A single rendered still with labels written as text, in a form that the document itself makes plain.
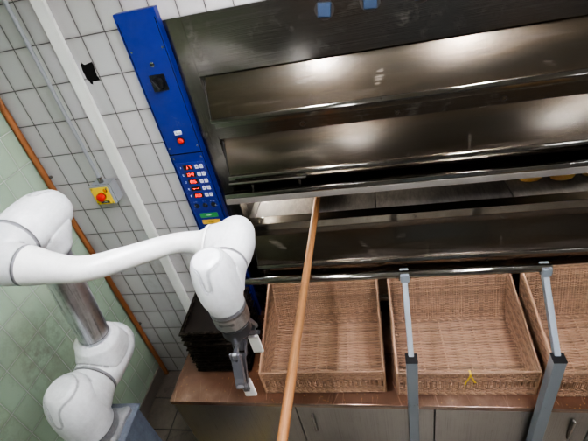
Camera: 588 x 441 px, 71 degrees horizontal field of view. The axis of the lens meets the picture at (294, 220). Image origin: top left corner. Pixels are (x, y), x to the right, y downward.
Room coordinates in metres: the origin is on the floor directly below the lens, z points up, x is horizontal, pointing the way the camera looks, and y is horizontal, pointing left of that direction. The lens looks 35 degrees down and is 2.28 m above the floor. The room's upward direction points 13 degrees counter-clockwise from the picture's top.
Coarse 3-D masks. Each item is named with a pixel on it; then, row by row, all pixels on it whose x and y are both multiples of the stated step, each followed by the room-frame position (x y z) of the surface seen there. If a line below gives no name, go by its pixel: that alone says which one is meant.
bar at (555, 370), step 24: (528, 264) 0.99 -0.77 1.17; (408, 288) 1.06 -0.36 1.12; (408, 312) 1.00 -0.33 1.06; (552, 312) 0.87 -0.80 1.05; (408, 336) 0.94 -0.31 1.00; (552, 336) 0.81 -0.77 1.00; (408, 360) 0.88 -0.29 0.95; (552, 360) 0.76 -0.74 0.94; (408, 384) 0.87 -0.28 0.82; (552, 384) 0.74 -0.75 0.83; (408, 408) 0.89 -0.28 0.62; (552, 408) 0.74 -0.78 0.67; (528, 432) 0.78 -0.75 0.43
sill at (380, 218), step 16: (576, 192) 1.31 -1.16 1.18; (368, 208) 1.53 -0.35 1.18; (384, 208) 1.50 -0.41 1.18; (400, 208) 1.48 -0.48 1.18; (416, 208) 1.45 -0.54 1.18; (432, 208) 1.42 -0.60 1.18; (448, 208) 1.40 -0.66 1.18; (464, 208) 1.37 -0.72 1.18; (480, 208) 1.36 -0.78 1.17; (496, 208) 1.34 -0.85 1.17; (512, 208) 1.32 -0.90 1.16; (528, 208) 1.31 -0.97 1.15; (544, 208) 1.29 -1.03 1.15; (560, 208) 1.28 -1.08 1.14; (256, 224) 1.61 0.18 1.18; (272, 224) 1.59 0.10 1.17; (288, 224) 1.57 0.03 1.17; (304, 224) 1.55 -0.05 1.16; (320, 224) 1.53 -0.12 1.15; (336, 224) 1.52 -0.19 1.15
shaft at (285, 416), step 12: (312, 216) 1.53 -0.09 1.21; (312, 228) 1.44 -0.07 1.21; (312, 240) 1.37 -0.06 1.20; (312, 252) 1.30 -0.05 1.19; (300, 288) 1.11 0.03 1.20; (300, 300) 1.04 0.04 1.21; (300, 312) 0.99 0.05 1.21; (300, 324) 0.94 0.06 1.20; (300, 336) 0.89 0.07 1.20; (288, 372) 0.77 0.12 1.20; (288, 384) 0.73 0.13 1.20; (288, 396) 0.69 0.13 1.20; (288, 408) 0.65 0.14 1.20; (288, 420) 0.62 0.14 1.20; (288, 432) 0.59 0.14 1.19
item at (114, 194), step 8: (96, 184) 1.74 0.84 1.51; (104, 184) 1.72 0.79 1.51; (112, 184) 1.73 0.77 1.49; (96, 192) 1.71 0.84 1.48; (104, 192) 1.70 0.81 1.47; (112, 192) 1.71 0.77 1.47; (120, 192) 1.75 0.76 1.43; (96, 200) 1.72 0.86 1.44; (104, 200) 1.71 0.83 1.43; (112, 200) 1.70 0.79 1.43
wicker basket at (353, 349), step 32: (288, 288) 1.54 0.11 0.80; (320, 288) 1.50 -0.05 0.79; (352, 288) 1.46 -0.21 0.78; (288, 320) 1.50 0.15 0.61; (320, 320) 1.46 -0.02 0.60; (352, 320) 1.41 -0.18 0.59; (288, 352) 1.32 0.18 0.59; (320, 352) 1.27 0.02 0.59; (352, 352) 1.23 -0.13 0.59; (320, 384) 1.10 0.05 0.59; (352, 384) 1.04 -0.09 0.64; (384, 384) 1.00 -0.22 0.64
